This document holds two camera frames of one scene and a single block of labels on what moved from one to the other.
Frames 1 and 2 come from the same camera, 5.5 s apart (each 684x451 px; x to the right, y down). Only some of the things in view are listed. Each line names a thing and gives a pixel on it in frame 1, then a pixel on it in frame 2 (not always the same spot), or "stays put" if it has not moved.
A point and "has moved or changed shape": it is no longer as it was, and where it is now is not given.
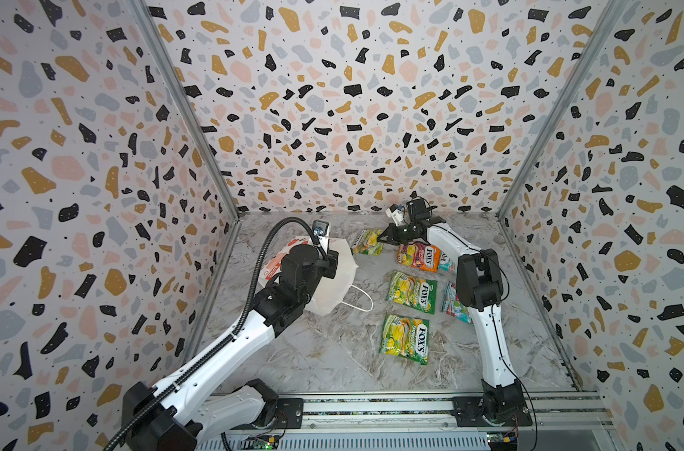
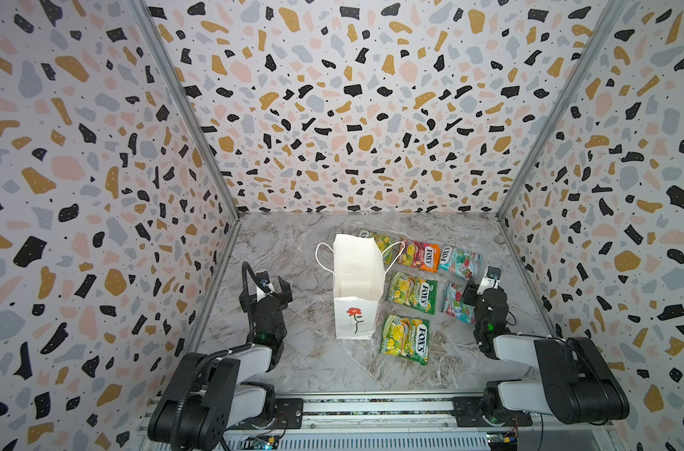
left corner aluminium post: x=174 y=76 stays put
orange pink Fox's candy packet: x=420 y=255 stays put
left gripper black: x=330 y=263 to x=276 y=303
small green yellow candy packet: x=365 y=242 has moved or changed shape
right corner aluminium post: x=603 y=27 stays put
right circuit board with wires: x=503 y=441 stays put
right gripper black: x=407 y=233 to x=483 y=296
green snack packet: x=407 y=289 stays put
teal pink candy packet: x=453 y=305 stays put
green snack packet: x=406 y=336 stays put
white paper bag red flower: x=329 y=293 to x=358 y=279
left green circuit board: x=260 y=442 stays put
